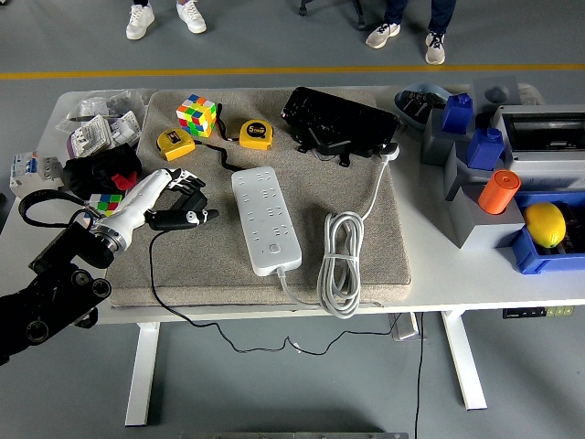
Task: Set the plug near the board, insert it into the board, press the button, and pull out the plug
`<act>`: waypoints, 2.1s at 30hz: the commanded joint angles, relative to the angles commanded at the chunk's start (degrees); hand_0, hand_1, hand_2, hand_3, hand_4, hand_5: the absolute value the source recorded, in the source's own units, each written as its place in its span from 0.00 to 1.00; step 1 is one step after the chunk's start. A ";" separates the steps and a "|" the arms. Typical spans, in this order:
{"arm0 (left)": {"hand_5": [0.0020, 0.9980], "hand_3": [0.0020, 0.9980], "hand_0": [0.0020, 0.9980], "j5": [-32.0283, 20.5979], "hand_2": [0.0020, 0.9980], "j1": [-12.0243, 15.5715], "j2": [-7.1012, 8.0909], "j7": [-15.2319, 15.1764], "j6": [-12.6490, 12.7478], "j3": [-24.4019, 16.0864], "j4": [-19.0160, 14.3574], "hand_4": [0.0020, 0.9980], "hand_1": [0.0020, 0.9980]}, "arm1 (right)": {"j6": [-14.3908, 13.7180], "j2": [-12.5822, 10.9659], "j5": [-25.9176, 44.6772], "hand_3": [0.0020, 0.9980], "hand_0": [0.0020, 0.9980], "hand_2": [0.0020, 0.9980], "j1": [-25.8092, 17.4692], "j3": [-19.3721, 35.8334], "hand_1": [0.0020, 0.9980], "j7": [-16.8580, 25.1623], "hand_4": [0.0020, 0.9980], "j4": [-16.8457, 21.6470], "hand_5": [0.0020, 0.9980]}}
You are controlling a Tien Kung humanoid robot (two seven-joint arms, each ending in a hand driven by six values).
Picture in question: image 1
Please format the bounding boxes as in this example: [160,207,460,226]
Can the clear plastic parts bag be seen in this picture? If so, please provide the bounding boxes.
[55,89,150,134]

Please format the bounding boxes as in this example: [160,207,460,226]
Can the orange cylinder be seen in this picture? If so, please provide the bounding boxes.
[477,169,522,215]

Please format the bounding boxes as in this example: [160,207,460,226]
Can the beige fabric bundle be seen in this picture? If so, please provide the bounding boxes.
[516,81,545,107]

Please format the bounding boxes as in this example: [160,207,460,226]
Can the thin black adapter cord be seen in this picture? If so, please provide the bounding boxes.
[148,226,399,356]

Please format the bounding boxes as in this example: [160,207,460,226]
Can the yellow tape measure silver label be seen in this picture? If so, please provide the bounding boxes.
[156,127,197,163]

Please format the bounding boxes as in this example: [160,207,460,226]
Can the white power strip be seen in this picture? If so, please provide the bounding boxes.
[230,166,303,278]

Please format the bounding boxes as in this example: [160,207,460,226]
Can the black cloth bag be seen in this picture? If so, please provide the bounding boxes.
[62,143,144,201]

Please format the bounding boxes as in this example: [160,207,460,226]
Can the grey electrical distribution box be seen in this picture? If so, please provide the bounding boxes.
[491,103,585,193]

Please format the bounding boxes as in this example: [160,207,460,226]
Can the white circuit breaker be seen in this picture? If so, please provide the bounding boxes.
[8,150,65,198]

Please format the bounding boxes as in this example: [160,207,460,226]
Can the blue plastic bin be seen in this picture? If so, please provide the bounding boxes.
[510,190,585,275]

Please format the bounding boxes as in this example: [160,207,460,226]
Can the black power adapter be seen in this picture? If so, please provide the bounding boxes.
[306,125,354,157]

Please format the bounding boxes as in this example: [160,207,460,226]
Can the person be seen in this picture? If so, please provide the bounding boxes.
[125,0,207,41]
[365,0,458,65]

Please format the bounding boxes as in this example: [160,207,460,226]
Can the grey-brown mat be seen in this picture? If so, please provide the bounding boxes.
[103,88,412,308]

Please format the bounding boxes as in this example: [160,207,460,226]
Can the black part in bin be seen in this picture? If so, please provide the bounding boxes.
[559,203,585,254]

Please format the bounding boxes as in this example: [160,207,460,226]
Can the yellow lemon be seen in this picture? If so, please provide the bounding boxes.
[523,202,568,250]

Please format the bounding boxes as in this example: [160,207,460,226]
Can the black tape measure strap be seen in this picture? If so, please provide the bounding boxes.
[214,102,242,142]
[194,140,237,170]

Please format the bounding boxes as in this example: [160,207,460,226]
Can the grey round peg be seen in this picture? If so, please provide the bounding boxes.
[484,84,510,104]

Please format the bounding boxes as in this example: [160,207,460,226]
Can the blue-grey bowl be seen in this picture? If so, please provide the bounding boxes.
[394,81,453,133]

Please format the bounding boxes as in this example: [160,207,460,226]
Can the black chair base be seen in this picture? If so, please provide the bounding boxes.
[298,0,367,32]

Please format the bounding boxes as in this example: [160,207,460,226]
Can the white table leg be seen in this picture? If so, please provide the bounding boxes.
[124,322,161,427]
[441,310,488,412]

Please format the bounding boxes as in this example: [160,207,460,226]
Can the white switch module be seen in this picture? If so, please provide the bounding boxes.
[107,111,142,148]

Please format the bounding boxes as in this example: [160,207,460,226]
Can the colourful puzzle cube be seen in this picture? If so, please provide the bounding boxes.
[175,93,218,138]
[88,193,124,219]

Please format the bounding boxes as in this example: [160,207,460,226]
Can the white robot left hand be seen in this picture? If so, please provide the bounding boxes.
[97,166,220,243]

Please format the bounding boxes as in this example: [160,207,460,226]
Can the grey peg holder block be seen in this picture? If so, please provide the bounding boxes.
[470,75,520,115]
[420,108,476,166]
[449,182,527,251]
[443,144,504,202]

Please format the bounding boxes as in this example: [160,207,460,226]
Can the yellow tape measure black face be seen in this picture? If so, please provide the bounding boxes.
[239,118,275,150]

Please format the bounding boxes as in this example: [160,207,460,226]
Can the black binder clips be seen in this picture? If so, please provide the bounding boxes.
[404,91,447,124]

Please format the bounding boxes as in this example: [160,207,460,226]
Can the large black power strip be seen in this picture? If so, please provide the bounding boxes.
[280,85,399,159]

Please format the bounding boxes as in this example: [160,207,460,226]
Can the black table control panel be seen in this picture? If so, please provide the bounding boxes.
[502,305,575,320]

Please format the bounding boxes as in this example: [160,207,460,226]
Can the black hanging cable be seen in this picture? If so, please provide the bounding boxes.
[413,313,426,439]

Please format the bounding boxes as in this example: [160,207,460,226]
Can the white wall socket panel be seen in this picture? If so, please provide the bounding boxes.
[68,113,113,159]

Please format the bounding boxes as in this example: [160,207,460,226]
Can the blue peg block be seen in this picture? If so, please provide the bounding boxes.
[465,126,505,171]
[440,92,475,135]

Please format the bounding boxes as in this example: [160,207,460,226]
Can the silver box under table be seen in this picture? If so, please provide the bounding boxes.
[388,312,429,340]

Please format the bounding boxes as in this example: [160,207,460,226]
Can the white coiled power cord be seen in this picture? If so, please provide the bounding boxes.
[273,141,402,320]

